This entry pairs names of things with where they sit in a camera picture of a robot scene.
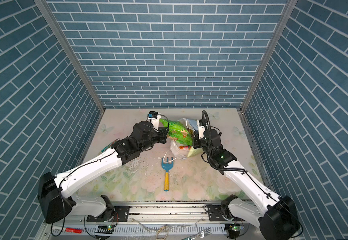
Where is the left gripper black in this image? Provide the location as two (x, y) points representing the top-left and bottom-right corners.
(138, 126), (170, 154)

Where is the orange snack packet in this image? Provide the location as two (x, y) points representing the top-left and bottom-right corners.
(179, 146), (192, 151)

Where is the illustrated paper gift bag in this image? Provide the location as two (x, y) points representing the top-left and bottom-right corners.
(160, 118), (203, 160)

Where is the green chips bag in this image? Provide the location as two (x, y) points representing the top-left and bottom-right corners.
(160, 119), (192, 146)

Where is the teal red snack packet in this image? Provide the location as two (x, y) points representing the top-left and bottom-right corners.
(101, 139), (120, 153)

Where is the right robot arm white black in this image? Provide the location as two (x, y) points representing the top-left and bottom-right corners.
(193, 128), (302, 240)

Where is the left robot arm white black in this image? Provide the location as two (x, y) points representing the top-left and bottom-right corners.
(38, 120), (169, 224)

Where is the blue yellow toy rake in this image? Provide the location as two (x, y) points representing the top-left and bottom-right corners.
(162, 158), (174, 192)

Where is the metal fork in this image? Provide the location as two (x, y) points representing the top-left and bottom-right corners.
(182, 228), (212, 240)

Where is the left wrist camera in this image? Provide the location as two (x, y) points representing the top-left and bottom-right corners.
(147, 111), (161, 131)

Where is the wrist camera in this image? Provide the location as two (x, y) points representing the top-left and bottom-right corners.
(147, 111), (161, 131)
(197, 120), (205, 139)

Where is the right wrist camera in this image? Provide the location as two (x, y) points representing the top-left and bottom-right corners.
(197, 120), (205, 139)

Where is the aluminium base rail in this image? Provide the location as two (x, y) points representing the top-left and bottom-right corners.
(40, 198), (280, 226)

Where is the white slotted cable duct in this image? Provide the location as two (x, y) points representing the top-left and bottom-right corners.
(87, 224), (226, 236)

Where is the beige cord loop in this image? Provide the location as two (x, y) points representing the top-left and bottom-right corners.
(155, 225), (170, 240)

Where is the red handled tool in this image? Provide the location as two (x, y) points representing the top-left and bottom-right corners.
(64, 228), (83, 234)

